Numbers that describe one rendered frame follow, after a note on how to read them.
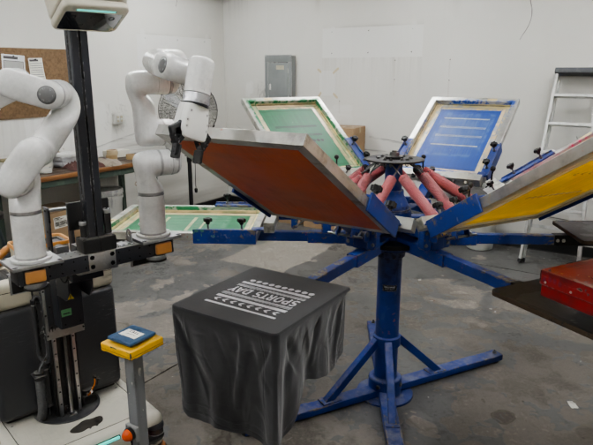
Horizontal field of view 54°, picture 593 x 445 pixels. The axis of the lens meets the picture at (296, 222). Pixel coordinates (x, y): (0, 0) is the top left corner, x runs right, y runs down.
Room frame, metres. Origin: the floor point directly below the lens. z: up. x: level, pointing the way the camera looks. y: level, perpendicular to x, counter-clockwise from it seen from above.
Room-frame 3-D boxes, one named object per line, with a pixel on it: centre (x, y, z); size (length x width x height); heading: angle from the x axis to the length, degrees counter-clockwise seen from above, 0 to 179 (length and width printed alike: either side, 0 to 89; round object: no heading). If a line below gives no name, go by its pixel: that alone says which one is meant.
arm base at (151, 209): (2.10, 0.54, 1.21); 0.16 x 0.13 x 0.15; 42
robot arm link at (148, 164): (2.10, 0.53, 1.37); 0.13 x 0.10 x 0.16; 124
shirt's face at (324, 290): (1.95, 0.12, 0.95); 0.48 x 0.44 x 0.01; 147
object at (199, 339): (1.76, 0.24, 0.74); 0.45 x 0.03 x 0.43; 57
